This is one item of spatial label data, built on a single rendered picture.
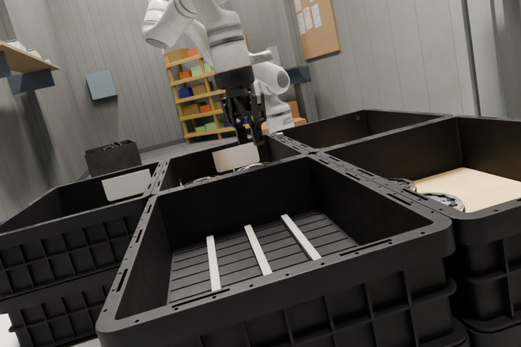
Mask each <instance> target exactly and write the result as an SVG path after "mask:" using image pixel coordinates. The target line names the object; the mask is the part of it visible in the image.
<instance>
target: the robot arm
mask: <svg viewBox="0 0 521 347"><path fill-rule="evenodd" d="M227 1H229V0H169V2H166V1H164V0H152V1H150V3H149V5H148V7H147V13H146V15H145V19H144V22H143V27H142V37H143V39H144V40H145V41H146V42H147V43H149V44H150V45H151V46H155V47H157V48H161V49H168V48H172V47H173V46H174V45H175V44H176V42H177V40H178V38H179V37H180V35H181V34H182V33H185V34H186V35H187V36H188V37H189V38H190V39H191V40H192V42H193V43H194V44H195V46H196V47H197V49H198V51H199V53H200V54H201V55H202V57H203V59H204V60H205V62H206V63H207V64H208V65H210V66H211V67H214V71H215V74H216V80H217V83H218V86H219V89H220V90H226V97H225V98H220V99H219V101H220V104H221V106H222V109H223V113H224V115H225V118H226V121H227V124H228V125H232V127H233V128H235V131H236V137H237V140H238V143H239V144H240V145H243V144H246V143H248V138H247V131H246V128H245V125H244V119H246V120H247V122H248V124H249V126H250V127H251V129H250V132H251V135H252V139H253V142H254V145H255V146H259V145H262V144H264V137H263V133H262V129H261V125H262V123H264V122H266V123H267V129H268V132H269V133H270V134H271V133H272V132H275V131H278V130H282V129H287V128H291V127H294V126H295V125H294V122H293V118H292V112H291V109H290V106H289V104H287V103H284V102H283V101H281V100H279V99H278V96H277V94H282V93H284V92H286V91H287V90H288V88H289V86H290V79H289V76H288V74H287V73H286V71H285V70H284V69H283V68H281V67H279V66H277V65H275V64H272V63H269V62H268V61H269V60H273V57H272V52H271V51H270V50H267V51H264V52H261V53H256V54H252V53H250V52H249V51H248V49H247V45H246V43H245V40H244V36H243V30H242V26H241V23H240V17H239V16H238V14H237V13H236V12H234V11H229V10H225V9H221V8H220V7H219V6H218V5H220V4H222V3H224V2H227ZM198 17H200V19H201V21H202V23H203V25H202V24H201V23H200V22H198V21H196V20H195V19H196V18H198ZM252 83H254V90H255V93H254V91H253V89H252V87H251V84H252ZM259 112H260V115H261V117H260V116H259V114H258V113H259ZM251 116H253V120H252V118H251ZM230 117H231V119H230ZM238 117H239V118H238Z"/></svg>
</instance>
